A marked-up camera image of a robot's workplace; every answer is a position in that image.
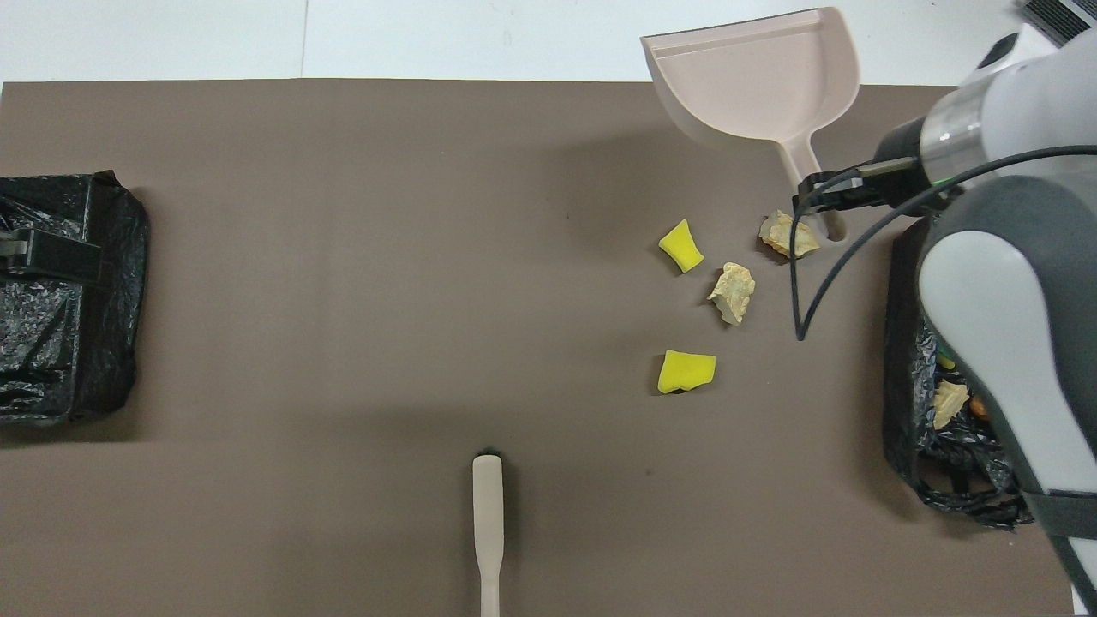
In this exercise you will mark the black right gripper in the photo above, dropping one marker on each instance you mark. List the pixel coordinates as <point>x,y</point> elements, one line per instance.
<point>904,163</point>

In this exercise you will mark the beige plastic dustpan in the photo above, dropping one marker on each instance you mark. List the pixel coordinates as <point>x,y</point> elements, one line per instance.
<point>754,77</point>

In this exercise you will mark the green and yellow sponge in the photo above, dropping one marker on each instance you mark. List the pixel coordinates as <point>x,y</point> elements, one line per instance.
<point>945,360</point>

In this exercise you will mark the brown oval toy bun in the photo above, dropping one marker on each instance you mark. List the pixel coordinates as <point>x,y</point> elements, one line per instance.
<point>980,408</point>

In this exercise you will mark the beige brush with black bristles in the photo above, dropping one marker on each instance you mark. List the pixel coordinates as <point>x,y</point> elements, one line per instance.
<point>488,514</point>

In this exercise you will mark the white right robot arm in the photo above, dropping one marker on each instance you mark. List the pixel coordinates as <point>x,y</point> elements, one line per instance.
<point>986,300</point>

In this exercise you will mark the smooth black bag bin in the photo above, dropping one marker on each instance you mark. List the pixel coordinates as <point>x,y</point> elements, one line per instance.
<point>60,343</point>

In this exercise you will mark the open crumpled black bag bin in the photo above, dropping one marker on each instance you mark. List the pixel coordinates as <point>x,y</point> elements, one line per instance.
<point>908,386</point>

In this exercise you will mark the pale beige crumpled chunk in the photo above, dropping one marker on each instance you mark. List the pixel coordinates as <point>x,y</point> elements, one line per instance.
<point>733,291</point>
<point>784,236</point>

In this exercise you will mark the yellow wedge sponge piece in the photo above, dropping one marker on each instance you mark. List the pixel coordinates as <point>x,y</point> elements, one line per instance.
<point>681,246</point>

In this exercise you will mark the yellow rectangular sponge piece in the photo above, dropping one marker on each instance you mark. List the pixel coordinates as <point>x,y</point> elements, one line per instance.
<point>686,370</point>

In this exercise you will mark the brown table mat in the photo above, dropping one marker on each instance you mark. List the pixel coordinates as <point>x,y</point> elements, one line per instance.
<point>343,257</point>

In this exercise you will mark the dark grey ribbed device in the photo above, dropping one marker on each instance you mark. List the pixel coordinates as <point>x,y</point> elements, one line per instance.
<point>1058,17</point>

